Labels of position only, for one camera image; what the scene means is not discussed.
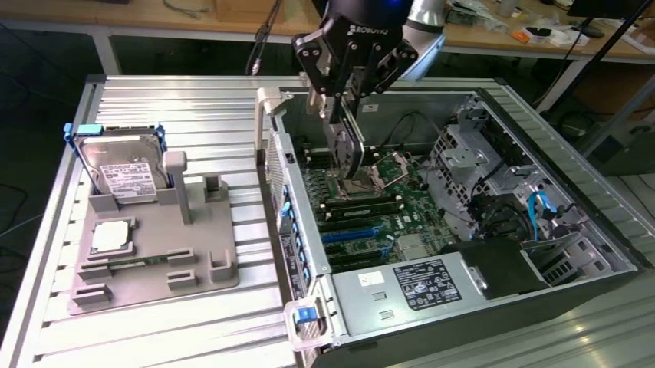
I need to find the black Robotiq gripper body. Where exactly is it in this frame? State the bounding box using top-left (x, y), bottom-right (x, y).
top-left (317, 0), bottom-right (413, 51)

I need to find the black graphics card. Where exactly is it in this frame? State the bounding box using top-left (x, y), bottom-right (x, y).
top-left (305, 67), bottom-right (367, 181)

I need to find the wooden workbench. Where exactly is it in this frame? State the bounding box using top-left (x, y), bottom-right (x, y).
top-left (0, 0), bottom-right (328, 76)
top-left (439, 7), bottom-right (655, 112)

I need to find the metal socket cover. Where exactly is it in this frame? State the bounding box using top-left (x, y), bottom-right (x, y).
top-left (371, 151), bottom-right (419, 189)

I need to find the metal disk bay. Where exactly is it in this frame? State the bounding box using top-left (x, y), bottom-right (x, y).
top-left (428, 122), bottom-right (512, 208)

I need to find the CPU socket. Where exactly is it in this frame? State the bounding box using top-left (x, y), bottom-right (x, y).
top-left (335, 174), bottom-right (383, 200)

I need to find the green motherboard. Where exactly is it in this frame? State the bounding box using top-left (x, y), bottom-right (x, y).
top-left (301, 147), bottom-right (461, 269)

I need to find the black installed RAM stick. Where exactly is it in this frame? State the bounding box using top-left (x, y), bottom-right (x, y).
top-left (319, 195), bottom-right (405, 222)

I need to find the black monitor with stand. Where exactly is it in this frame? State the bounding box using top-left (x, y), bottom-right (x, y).
top-left (566, 0), bottom-right (647, 39)

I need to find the black slanted pole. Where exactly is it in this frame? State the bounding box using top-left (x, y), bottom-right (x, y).
top-left (533, 0), bottom-right (648, 112)

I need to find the hard disk in blue carrier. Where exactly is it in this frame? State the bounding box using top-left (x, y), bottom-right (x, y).
top-left (61, 121), bottom-right (169, 206)

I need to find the silver chipset heatsink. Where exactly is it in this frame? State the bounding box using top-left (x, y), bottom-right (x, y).
top-left (397, 234), bottom-right (433, 258)

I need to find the black expansion slot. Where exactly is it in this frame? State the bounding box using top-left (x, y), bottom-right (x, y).
top-left (327, 245), bottom-right (393, 269)

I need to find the black plastic air shroud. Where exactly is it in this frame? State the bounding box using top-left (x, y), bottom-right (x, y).
top-left (441, 241), bottom-right (552, 301)

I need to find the silver CPU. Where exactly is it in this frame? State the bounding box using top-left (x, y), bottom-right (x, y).
top-left (91, 221), bottom-right (132, 254)

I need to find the grey power supply unit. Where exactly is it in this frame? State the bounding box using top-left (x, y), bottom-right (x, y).
top-left (331, 255), bottom-right (485, 337)

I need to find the green RAM stick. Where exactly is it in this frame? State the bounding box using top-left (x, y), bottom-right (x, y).
top-left (109, 258), bottom-right (169, 268)

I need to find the grey plastic parts rack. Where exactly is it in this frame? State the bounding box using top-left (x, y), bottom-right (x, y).
top-left (65, 150), bottom-right (241, 317)

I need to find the open black PC case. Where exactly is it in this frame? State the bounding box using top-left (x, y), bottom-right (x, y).
top-left (252, 78), bottom-right (655, 368)

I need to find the hanging black cable with plug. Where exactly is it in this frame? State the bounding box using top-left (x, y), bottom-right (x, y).
top-left (247, 0), bottom-right (284, 77)

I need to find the black wire in case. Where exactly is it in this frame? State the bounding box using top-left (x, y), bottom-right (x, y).
top-left (385, 110), bottom-right (441, 149)

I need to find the blue disk wire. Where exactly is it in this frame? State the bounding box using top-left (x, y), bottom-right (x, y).
top-left (525, 190), bottom-right (558, 241)

